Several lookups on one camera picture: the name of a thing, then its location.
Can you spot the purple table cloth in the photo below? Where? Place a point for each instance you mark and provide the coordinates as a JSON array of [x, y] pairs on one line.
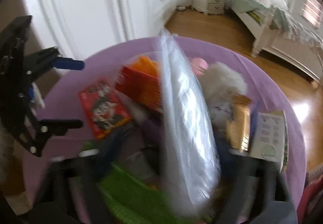
[[62, 102]]

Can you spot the orange snack packet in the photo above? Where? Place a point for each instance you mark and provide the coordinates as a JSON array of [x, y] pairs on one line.
[[138, 79]]

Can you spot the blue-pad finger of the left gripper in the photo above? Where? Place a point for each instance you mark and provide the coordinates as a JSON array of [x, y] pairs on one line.
[[39, 63]]

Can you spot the gold snack wrapper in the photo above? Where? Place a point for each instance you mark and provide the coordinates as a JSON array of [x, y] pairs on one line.
[[238, 126]]

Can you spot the white bed frame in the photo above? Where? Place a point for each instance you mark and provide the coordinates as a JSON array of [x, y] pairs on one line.
[[308, 59]]

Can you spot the green plastic wrapper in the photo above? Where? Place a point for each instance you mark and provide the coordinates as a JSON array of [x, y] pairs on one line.
[[131, 201]]

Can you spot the white wardrobe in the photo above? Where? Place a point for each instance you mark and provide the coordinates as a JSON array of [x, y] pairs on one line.
[[81, 28]]

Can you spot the clear plastic bag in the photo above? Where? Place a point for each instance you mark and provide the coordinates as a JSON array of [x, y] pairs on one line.
[[190, 162]]

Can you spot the red drink carton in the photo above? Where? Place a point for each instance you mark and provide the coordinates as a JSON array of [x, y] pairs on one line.
[[104, 110]]

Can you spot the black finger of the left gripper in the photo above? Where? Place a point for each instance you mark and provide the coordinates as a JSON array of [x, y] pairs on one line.
[[49, 128]]

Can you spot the patterned bed quilt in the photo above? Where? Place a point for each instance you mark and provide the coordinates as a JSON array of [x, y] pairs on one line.
[[282, 20]]

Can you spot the white tissue wad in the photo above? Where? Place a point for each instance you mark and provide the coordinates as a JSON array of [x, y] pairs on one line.
[[220, 83]]

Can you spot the white green carton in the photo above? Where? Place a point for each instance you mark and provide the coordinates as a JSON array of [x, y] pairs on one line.
[[270, 138]]

